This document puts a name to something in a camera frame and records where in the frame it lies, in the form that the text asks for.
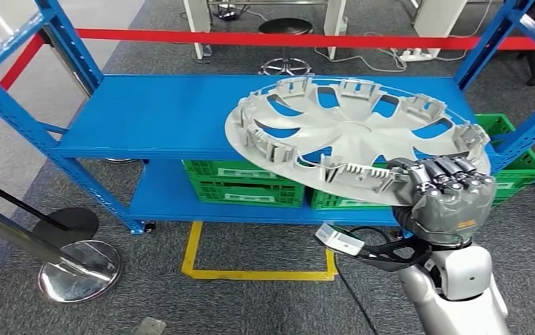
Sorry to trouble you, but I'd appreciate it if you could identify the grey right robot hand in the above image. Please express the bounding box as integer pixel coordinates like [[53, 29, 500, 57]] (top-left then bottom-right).
[[385, 156, 498, 246]]

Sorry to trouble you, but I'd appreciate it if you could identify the grey plastic wheel cover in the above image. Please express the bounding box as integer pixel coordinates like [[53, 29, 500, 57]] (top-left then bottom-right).
[[224, 76, 492, 207]]

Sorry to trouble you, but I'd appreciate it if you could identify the blue metal shelf rack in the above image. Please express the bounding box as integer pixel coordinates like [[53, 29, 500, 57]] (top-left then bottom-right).
[[0, 0, 535, 236]]

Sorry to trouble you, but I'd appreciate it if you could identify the open green plastic crate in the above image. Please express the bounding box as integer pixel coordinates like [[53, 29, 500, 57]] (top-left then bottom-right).
[[474, 113, 535, 186]]

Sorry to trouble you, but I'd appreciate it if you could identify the white power strip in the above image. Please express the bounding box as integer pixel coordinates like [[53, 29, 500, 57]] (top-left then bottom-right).
[[399, 48, 442, 62]]

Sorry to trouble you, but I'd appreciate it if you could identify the red barrier belt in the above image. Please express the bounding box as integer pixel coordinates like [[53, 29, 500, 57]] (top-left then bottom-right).
[[75, 27, 535, 52], [0, 33, 46, 135]]

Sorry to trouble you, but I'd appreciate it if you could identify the black round stool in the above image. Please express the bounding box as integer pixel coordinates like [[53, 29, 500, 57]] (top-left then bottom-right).
[[258, 17, 316, 77]]

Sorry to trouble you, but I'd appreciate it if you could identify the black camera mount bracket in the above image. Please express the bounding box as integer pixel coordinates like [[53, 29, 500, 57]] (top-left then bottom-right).
[[351, 226, 435, 273]]

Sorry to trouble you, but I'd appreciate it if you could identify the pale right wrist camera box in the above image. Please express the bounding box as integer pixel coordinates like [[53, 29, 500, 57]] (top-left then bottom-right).
[[314, 223, 365, 257]]

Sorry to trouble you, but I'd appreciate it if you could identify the black camera cable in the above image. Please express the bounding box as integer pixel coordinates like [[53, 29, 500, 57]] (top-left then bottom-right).
[[334, 225, 391, 335]]

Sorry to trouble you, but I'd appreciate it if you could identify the white floor cable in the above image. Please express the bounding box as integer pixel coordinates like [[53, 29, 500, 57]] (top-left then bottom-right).
[[314, 0, 495, 74]]

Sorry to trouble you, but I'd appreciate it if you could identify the black cable bundle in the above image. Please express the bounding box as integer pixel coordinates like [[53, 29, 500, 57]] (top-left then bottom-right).
[[212, 2, 241, 22]]

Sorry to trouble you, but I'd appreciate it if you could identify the chrome stanchion post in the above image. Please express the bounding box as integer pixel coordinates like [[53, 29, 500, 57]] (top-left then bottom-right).
[[41, 27, 140, 164], [0, 196, 123, 305]]

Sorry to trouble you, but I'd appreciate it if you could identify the black stanchion post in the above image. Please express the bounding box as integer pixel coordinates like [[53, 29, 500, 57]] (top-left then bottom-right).
[[0, 173, 101, 242]]

